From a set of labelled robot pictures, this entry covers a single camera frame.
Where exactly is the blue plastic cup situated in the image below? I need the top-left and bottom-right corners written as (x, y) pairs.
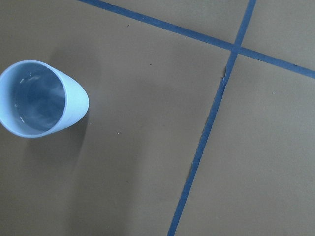
top-left (0, 60), bottom-right (89, 138)

